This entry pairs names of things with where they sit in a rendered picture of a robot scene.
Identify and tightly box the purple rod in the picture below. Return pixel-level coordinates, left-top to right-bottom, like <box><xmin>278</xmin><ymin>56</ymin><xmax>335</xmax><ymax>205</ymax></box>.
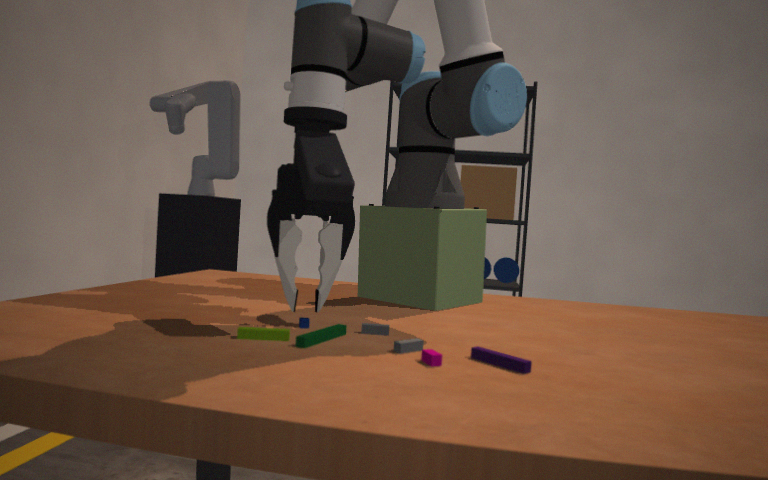
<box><xmin>471</xmin><ymin>347</ymin><xmax>532</xmax><ymax>374</ymax></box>

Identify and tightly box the magenta block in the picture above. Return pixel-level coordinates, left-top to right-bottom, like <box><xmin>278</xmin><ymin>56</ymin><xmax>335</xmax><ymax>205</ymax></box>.
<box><xmin>421</xmin><ymin>349</ymin><xmax>442</xmax><ymax>366</ymax></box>

